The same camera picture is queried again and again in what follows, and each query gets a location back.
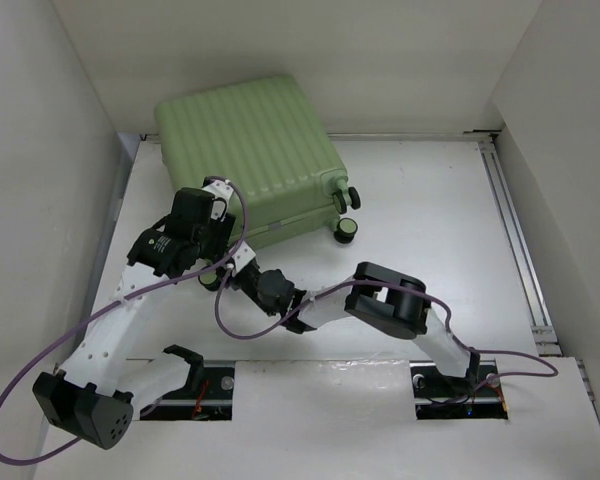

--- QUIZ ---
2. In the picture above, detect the green suitcase blue lining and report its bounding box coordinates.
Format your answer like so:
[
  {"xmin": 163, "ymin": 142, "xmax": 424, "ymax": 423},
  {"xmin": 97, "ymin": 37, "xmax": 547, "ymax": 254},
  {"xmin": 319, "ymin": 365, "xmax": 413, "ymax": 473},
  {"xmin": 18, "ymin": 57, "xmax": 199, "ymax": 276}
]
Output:
[{"xmin": 154, "ymin": 75, "xmax": 361, "ymax": 250}]

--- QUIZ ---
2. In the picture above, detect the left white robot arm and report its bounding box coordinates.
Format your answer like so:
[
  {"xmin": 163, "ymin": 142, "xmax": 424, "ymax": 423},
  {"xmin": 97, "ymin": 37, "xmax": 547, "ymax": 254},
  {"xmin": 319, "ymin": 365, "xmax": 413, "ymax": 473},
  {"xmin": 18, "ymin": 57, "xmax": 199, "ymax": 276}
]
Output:
[{"xmin": 32, "ymin": 178, "xmax": 241, "ymax": 450}]

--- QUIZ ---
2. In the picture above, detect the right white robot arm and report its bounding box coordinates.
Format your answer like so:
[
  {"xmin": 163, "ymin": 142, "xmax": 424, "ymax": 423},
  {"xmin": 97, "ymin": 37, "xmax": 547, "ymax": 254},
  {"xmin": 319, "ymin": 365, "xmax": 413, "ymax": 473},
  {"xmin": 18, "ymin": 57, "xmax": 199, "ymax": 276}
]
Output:
[{"xmin": 223, "ymin": 261, "xmax": 480, "ymax": 394}]

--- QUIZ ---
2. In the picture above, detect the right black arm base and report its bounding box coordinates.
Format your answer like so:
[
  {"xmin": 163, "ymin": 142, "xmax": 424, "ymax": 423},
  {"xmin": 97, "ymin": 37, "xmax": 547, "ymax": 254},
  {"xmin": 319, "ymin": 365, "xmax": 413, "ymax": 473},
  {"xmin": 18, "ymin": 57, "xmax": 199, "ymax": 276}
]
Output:
[{"xmin": 410, "ymin": 362, "xmax": 508, "ymax": 420}]

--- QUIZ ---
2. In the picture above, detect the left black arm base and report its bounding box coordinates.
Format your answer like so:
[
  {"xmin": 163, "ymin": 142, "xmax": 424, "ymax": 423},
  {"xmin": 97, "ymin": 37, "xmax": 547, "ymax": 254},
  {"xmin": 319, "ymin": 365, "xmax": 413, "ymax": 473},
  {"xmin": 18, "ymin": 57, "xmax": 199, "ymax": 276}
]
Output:
[{"xmin": 146, "ymin": 363, "xmax": 235, "ymax": 422}]

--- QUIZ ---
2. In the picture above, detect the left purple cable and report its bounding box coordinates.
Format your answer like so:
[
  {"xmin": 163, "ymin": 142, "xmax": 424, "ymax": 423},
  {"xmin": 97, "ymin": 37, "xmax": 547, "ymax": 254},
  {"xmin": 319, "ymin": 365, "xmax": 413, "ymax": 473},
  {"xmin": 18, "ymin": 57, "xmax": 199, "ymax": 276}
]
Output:
[{"xmin": 0, "ymin": 175, "xmax": 255, "ymax": 466}]

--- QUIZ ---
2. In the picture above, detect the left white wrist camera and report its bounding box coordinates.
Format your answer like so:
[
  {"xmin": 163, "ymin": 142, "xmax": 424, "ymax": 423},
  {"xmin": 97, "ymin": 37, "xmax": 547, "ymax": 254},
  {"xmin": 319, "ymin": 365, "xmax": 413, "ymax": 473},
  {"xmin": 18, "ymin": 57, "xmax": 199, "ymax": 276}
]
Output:
[{"xmin": 203, "ymin": 177, "xmax": 234, "ymax": 221}]

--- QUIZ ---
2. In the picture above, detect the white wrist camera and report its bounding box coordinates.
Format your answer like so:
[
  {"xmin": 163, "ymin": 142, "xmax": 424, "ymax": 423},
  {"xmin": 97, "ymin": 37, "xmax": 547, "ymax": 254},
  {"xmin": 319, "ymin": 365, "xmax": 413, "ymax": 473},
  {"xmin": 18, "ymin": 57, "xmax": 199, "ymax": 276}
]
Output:
[
  {"xmin": 203, "ymin": 177, "xmax": 234, "ymax": 221},
  {"xmin": 228, "ymin": 244, "xmax": 256, "ymax": 276}
]

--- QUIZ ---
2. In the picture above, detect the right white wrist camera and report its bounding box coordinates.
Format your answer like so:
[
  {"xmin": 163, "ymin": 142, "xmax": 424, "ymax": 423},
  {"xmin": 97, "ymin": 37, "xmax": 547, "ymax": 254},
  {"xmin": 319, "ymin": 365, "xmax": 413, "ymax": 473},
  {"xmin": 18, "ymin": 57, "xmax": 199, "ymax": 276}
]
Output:
[{"xmin": 228, "ymin": 244, "xmax": 256, "ymax": 276}]

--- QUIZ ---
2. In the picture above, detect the aluminium table edge rail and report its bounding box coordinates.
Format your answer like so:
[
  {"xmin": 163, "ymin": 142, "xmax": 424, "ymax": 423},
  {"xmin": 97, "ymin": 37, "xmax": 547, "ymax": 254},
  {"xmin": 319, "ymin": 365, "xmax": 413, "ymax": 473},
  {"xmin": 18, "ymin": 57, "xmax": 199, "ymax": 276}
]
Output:
[{"xmin": 471, "ymin": 131, "xmax": 563, "ymax": 357}]

